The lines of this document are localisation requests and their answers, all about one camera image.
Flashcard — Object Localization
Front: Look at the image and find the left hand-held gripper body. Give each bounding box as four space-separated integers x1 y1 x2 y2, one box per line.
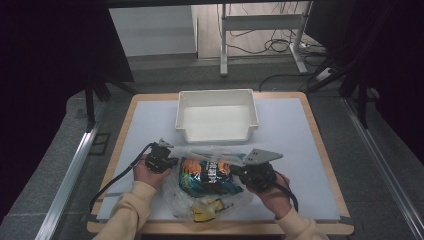
144 138 172 175

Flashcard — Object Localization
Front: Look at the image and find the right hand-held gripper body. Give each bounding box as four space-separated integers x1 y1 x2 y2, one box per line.
238 148 284 194

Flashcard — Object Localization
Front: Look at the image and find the blue snack packet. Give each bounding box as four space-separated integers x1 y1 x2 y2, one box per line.
178 157 244 198

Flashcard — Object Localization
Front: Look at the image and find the clear plastic bag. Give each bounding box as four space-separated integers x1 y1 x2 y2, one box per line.
161 144 254 223

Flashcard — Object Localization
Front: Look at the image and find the white plastic bin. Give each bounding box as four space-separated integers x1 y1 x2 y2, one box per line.
175 88 260 145

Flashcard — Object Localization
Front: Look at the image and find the yellow snack packet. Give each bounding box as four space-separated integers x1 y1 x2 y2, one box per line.
191 198 231 223

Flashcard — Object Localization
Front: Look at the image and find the person's left hand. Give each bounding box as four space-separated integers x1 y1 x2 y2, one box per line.
133 163 173 190

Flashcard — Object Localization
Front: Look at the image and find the person's right hand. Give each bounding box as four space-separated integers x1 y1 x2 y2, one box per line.
248 172 294 220

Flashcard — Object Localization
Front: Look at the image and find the wooden table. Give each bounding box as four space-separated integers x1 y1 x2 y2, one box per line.
87 91 355 236

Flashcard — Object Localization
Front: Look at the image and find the black stand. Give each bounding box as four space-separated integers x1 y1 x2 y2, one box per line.
84 78 138 132
308 59 372 130

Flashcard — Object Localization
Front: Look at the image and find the white power strip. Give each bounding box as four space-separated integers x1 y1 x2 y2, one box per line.
314 67 333 82

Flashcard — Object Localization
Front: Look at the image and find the white partition panel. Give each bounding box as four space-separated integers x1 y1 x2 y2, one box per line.
109 5 198 58

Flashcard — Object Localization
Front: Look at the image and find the dark curtain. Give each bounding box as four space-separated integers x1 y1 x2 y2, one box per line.
308 0 424 165
0 0 135 223

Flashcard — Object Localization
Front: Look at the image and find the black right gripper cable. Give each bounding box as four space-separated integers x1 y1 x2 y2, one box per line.
273 171 300 213

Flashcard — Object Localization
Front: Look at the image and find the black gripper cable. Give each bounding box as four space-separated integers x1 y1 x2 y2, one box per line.
89 143 156 214
273 171 300 213

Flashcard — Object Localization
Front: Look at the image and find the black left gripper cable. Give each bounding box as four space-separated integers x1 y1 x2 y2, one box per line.
89 143 156 214

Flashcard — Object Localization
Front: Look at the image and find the metal floor rail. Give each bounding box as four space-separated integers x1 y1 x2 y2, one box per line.
343 98 424 239
34 129 98 240

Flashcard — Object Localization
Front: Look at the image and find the tangle of floor cables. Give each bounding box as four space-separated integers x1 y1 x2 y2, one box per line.
228 3 323 56

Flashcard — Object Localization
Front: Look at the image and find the white desk frame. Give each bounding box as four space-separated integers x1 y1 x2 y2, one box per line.
219 1 313 77

